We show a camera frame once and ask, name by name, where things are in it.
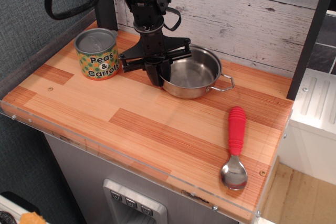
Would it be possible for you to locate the red handled metal spoon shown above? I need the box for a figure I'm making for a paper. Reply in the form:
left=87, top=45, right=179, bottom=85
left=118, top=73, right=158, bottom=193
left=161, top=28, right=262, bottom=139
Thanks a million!
left=221, top=106, right=248, bottom=190

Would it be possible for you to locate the dark left vertical post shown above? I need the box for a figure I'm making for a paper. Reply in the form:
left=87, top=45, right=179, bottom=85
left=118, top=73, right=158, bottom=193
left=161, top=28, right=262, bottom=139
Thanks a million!
left=94, top=0, right=118, bottom=31

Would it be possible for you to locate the white toy sink unit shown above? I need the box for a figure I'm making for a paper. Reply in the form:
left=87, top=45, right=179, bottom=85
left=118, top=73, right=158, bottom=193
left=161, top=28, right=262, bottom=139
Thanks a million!
left=277, top=10, right=336, bottom=186

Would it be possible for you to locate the black and orange bag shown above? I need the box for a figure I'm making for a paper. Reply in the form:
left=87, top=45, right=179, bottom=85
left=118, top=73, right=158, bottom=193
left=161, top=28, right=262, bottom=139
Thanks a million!
left=1, top=191, right=42, bottom=223

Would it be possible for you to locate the dark right vertical post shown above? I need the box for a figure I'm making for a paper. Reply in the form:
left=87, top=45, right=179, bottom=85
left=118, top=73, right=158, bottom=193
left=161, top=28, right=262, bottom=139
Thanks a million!
left=286, top=0, right=331, bottom=101

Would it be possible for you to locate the dark vertical post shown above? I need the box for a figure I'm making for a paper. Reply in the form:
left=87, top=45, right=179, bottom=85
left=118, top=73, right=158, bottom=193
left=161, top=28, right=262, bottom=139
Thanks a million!
left=94, top=0, right=118, bottom=31
left=286, top=0, right=331, bottom=101

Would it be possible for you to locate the clear acrylic edge guard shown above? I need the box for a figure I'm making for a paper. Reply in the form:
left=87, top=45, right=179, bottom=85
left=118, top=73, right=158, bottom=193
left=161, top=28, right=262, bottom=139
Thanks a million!
left=1, top=95, right=263, bottom=223

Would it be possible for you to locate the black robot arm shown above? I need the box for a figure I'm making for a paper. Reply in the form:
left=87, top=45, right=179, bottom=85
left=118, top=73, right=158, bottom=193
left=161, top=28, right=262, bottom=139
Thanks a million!
left=119, top=0, right=191, bottom=87

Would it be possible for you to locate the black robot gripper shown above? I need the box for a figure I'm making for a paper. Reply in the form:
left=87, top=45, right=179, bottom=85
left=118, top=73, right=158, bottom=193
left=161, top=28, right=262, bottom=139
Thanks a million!
left=118, top=26, right=191, bottom=86

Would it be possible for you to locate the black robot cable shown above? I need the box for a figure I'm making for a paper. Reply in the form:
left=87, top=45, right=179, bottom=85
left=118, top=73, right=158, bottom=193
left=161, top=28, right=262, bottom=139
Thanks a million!
left=44, top=0, right=182, bottom=32

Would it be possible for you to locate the stainless steel pot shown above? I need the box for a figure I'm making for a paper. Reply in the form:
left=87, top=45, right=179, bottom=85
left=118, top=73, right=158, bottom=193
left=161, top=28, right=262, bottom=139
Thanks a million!
left=162, top=45, right=235, bottom=99

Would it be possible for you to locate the silver dispenser panel with buttons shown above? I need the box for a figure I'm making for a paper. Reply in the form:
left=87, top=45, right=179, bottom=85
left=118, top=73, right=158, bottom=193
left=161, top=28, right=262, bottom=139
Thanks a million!
left=103, top=179, right=168, bottom=224

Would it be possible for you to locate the grey toy fridge cabinet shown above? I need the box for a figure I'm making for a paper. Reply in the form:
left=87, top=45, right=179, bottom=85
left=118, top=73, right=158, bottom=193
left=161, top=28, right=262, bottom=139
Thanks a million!
left=45, top=134, right=237, bottom=223

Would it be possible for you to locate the peas and carrots can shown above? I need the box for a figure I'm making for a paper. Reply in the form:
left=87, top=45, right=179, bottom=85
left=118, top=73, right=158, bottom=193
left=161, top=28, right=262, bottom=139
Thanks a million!
left=74, top=28, right=120, bottom=80

